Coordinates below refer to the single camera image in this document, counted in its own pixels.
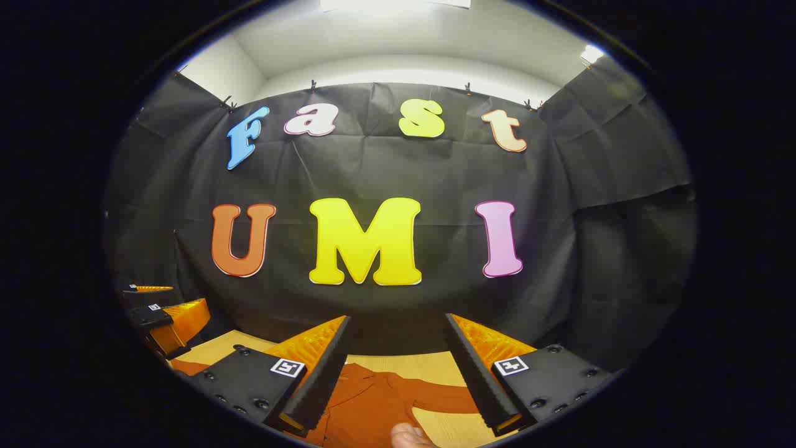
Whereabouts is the black backdrop cloth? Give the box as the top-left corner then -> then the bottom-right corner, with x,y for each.
103,56 -> 697,374

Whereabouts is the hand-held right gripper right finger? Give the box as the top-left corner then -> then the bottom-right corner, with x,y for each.
443,313 -> 622,436

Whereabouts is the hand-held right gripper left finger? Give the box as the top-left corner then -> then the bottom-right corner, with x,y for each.
187,314 -> 353,436

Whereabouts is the orange corduroy shirt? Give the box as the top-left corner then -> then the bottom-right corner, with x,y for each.
171,360 -> 483,448

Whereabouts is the ceiling light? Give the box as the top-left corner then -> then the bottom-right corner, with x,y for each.
320,0 -> 473,12

